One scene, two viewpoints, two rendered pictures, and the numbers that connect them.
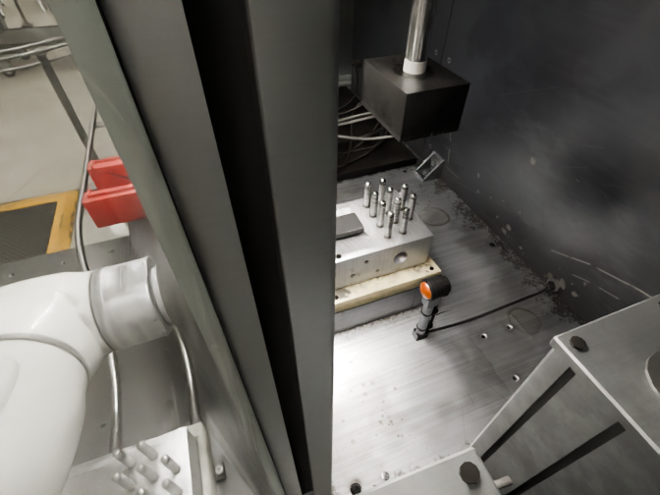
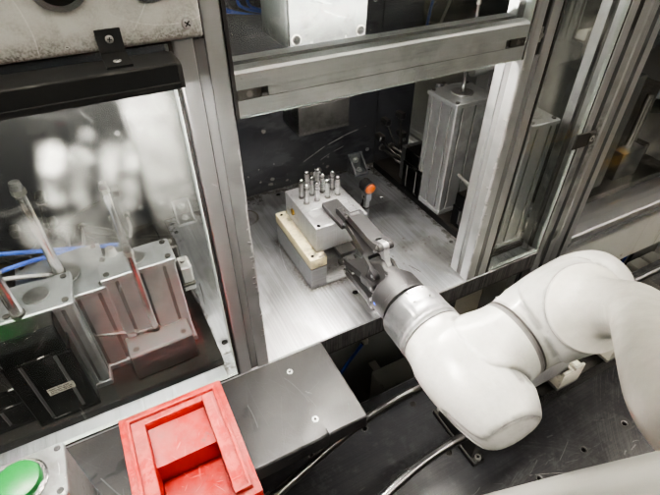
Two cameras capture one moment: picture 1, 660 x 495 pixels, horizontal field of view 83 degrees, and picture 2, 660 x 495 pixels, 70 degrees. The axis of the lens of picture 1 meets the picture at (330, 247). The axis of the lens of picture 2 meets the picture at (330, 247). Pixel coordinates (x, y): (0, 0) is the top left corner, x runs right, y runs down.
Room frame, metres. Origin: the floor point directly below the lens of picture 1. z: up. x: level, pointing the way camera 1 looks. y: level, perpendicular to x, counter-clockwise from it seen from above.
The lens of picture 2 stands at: (0.41, 0.61, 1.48)
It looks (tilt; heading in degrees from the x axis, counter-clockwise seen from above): 40 degrees down; 263
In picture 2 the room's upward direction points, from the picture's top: straight up
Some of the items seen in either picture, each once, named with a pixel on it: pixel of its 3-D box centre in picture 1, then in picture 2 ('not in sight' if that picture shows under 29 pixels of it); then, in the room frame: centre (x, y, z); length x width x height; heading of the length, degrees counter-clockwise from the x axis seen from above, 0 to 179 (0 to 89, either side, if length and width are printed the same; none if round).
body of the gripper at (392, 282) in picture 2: not in sight; (389, 286); (0.27, 0.14, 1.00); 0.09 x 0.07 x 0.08; 111
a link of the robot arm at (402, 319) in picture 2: not in sight; (418, 320); (0.24, 0.21, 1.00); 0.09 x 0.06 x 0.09; 21
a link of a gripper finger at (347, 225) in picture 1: (332, 229); (339, 213); (0.32, 0.00, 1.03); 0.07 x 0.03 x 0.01; 111
